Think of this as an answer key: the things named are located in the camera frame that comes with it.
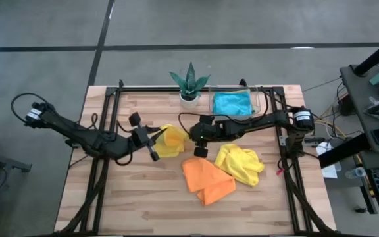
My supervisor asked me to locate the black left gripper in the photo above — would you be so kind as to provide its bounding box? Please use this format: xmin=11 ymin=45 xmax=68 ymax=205
xmin=129 ymin=111 xmax=168 ymax=162

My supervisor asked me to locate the yellow microfiber towel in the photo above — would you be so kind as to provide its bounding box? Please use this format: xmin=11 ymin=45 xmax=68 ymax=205
xmin=214 ymin=143 xmax=265 ymax=188
xmin=153 ymin=124 xmax=191 ymax=158

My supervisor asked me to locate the blue microfiber towel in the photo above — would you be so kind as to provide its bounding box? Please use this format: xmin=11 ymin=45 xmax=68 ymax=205
xmin=213 ymin=90 xmax=254 ymax=116

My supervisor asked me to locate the orange microfiber towel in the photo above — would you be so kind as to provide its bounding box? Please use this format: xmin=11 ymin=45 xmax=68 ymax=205
xmin=182 ymin=157 xmax=236 ymax=207

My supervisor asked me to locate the snake plant in white pot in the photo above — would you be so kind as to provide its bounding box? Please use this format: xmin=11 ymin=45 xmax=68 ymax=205
xmin=169 ymin=61 xmax=211 ymax=110

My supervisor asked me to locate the clear plastic bin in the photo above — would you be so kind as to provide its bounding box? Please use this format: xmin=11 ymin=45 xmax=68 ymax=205
xmin=208 ymin=84 xmax=262 ymax=117

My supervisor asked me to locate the white paper sheet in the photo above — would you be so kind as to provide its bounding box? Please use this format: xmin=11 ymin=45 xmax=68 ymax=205
xmin=315 ymin=141 xmax=342 ymax=180

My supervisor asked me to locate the black slanted beam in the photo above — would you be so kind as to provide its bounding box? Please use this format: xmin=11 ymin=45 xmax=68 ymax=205
xmin=317 ymin=132 xmax=373 ymax=169

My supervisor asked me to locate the dark grey floor stand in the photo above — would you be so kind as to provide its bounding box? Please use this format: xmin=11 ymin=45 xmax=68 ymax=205
xmin=0 ymin=130 xmax=32 ymax=174

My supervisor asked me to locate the clear plastic water bottle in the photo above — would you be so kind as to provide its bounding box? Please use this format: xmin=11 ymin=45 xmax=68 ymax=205
xmin=344 ymin=166 xmax=368 ymax=180

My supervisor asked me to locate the black slanted pole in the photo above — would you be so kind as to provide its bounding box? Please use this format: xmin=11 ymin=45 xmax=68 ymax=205
xmin=353 ymin=32 xmax=379 ymax=77

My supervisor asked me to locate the black aluminium rig frame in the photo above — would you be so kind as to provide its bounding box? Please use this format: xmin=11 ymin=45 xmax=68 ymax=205
xmin=53 ymin=78 xmax=339 ymax=237

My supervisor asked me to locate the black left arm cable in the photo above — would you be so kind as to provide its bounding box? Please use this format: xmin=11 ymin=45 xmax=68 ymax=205
xmin=11 ymin=92 xmax=51 ymax=125

